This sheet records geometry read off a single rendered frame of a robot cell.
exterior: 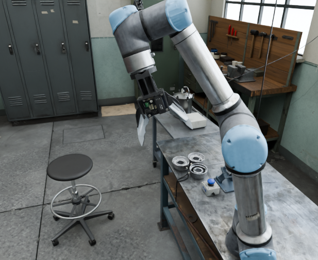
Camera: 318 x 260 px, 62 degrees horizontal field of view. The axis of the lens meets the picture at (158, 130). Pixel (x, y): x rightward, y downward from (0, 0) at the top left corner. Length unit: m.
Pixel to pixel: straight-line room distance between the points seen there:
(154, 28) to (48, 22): 3.30
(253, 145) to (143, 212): 1.87
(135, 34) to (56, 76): 3.41
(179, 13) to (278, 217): 1.09
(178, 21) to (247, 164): 0.40
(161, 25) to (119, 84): 4.01
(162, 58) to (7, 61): 2.16
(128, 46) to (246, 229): 0.67
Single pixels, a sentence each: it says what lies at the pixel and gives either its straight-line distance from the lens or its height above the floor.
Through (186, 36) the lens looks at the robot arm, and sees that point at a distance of 0.79.
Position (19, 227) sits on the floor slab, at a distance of 2.64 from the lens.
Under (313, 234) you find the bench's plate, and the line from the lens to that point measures 1.44.
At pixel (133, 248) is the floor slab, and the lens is 2.25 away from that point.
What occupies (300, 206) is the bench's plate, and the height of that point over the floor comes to 0.80.
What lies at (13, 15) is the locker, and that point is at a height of 1.49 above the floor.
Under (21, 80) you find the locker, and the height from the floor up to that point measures 0.68.
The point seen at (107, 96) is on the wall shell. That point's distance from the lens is 4.68.
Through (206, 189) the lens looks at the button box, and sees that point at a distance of 1.44.
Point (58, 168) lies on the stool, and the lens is 2.07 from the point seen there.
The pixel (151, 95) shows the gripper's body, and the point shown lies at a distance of 0.66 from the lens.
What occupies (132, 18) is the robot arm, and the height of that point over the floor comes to 1.70.
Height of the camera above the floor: 1.76
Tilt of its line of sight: 28 degrees down
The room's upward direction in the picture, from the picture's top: straight up
